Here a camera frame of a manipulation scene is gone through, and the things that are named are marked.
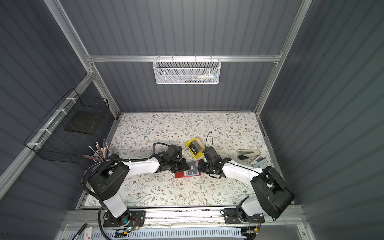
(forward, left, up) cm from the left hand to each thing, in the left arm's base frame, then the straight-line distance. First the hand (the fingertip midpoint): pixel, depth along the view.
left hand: (192, 170), depth 87 cm
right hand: (+2, -4, +1) cm, 5 cm away
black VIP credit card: (+1, -1, -2) cm, 2 cm away
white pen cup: (+8, +53, +6) cm, 54 cm away
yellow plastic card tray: (+11, -5, -1) cm, 12 cm away
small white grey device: (+5, -41, 0) cm, 41 cm away
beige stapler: (+11, -34, 0) cm, 36 cm away
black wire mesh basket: (+9, +61, +25) cm, 67 cm away
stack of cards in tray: (+16, -2, +1) cm, 16 cm away
